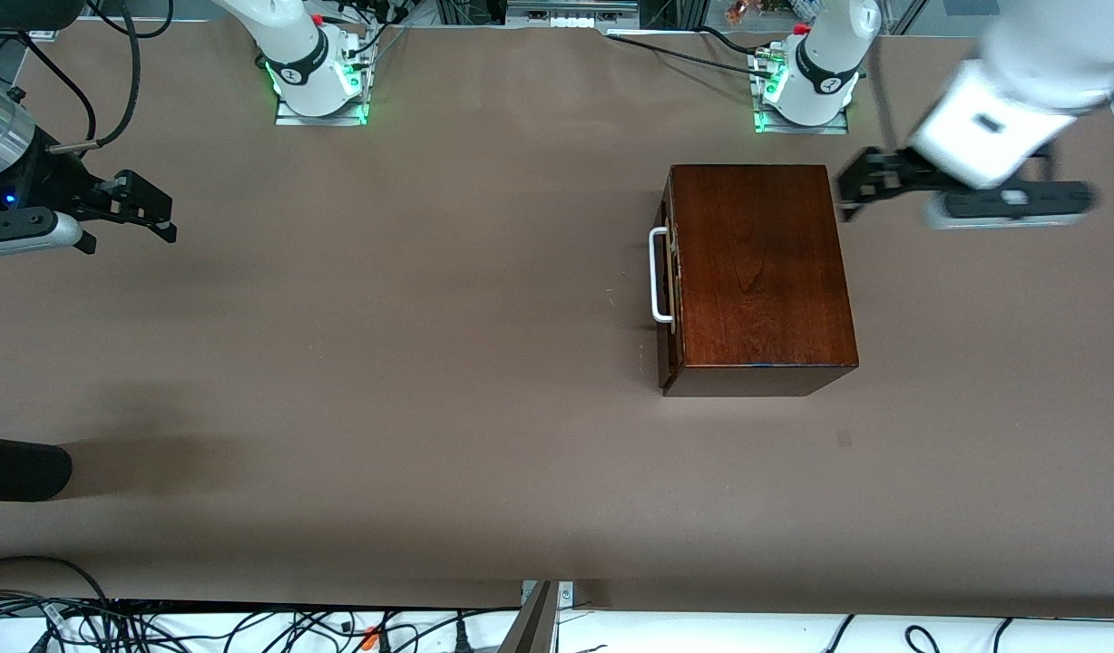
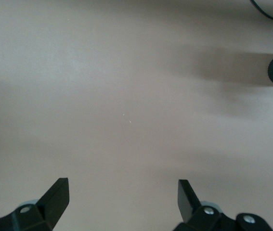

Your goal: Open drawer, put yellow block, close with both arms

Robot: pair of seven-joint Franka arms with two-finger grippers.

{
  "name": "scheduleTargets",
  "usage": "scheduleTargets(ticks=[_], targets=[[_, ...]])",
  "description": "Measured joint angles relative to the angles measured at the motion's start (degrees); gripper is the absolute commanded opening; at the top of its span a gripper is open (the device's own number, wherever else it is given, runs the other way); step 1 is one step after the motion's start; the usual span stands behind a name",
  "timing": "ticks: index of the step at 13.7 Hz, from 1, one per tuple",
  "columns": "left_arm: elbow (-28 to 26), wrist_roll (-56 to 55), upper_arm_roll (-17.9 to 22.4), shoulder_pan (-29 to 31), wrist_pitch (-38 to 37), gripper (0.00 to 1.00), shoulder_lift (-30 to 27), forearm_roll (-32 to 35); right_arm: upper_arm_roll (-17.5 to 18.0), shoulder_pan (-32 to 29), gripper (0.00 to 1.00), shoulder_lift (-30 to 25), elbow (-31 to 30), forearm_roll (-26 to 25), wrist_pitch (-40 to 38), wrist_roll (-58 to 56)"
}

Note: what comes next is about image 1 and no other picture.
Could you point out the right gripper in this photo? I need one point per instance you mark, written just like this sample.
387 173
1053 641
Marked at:
56 184

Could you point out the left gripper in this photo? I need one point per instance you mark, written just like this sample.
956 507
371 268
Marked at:
894 171

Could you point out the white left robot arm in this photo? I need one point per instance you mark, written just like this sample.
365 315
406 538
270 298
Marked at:
825 63

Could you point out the dark brown wooden cabinet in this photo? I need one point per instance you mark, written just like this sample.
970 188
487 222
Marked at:
757 272

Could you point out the black padded object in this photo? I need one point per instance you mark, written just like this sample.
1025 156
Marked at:
22 467

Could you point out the white power strip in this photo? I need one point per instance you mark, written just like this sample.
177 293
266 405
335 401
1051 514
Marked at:
571 20

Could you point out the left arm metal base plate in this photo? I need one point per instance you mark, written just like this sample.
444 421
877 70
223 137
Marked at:
802 129

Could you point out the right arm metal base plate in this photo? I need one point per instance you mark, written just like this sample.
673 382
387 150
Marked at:
321 120

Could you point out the aluminium frame profile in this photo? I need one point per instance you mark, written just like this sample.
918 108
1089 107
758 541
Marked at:
44 34

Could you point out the grey metal bracket post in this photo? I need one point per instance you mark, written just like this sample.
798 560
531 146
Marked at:
543 626

